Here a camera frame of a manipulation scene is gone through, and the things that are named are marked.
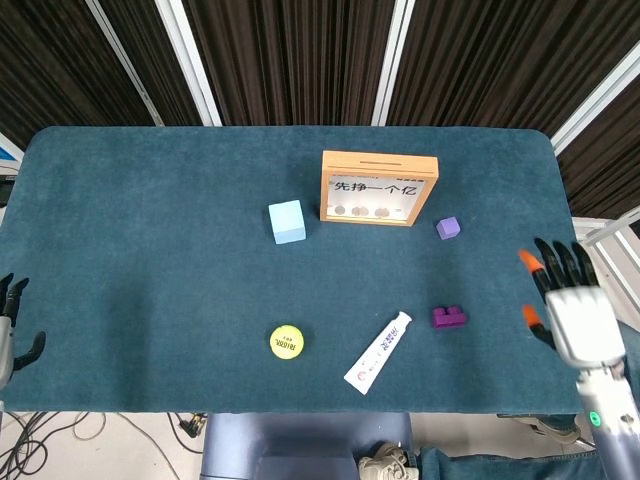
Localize teal velvet tablecloth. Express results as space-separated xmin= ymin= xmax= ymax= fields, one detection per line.
xmin=0 ymin=125 xmax=617 ymax=415

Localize black floor cable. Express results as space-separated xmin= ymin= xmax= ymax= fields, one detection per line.
xmin=0 ymin=412 xmax=51 ymax=480

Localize black power plug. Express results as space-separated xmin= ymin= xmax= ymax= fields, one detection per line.
xmin=167 ymin=412 xmax=207 ymax=455

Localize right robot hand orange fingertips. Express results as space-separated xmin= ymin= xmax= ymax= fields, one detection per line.
xmin=518 ymin=237 xmax=628 ymax=373

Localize white metal frame rail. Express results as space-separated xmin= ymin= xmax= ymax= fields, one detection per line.
xmin=572 ymin=208 xmax=640 ymax=301

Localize purple building brick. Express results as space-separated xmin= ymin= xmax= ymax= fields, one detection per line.
xmin=431 ymin=306 xmax=467 ymax=330

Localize white blue sign board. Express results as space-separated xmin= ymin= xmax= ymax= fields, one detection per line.
xmin=0 ymin=131 xmax=24 ymax=176

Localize blue grey robot torso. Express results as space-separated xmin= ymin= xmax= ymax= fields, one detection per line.
xmin=199 ymin=412 xmax=414 ymax=480

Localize beige sneaker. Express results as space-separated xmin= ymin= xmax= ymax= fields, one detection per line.
xmin=357 ymin=440 xmax=419 ymax=480

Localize light blue foam cube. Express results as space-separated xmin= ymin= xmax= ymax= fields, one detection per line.
xmin=268 ymin=199 xmax=307 ymax=245

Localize grey sneaker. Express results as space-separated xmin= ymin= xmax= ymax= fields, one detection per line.
xmin=519 ymin=413 xmax=594 ymax=447

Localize blue denim trouser leg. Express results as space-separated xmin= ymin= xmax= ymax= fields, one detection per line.
xmin=617 ymin=319 xmax=640 ymax=364
xmin=417 ymin=444 xmax=609 ymax=480

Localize white frame post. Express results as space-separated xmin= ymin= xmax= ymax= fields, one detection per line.
xmin=371 ymin=0 xmax=417 ymax=127
xmin=84 ymin=0 xmax=165 ymax=127
xmin=549 ymin=48 xmax=640 ymax=154
xmin=154 ymin=0 xmax=223 ymax=127

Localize small purple cube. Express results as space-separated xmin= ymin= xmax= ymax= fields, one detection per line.
xmin=435 ymin=216 xmax=462 ymax=240

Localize wooden coin box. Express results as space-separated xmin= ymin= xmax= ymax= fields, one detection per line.
xmin=319 ymin=150 xmax=440 ymax=228

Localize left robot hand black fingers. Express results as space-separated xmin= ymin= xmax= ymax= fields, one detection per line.
xmin=0 ymin=272 xmax=47 ymax=389

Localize yellow tennis ball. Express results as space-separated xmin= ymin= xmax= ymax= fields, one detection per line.
xmin=269 ymin=323 xmax=306 ymax=360

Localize white toothpaste tube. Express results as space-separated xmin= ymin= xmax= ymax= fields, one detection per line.
xmin=343 ymin=310 xmax=414 ymax=396

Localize dark pleated curtain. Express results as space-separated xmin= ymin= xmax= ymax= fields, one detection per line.
xmin=0 ymin=0 xmax=640 ymax=221

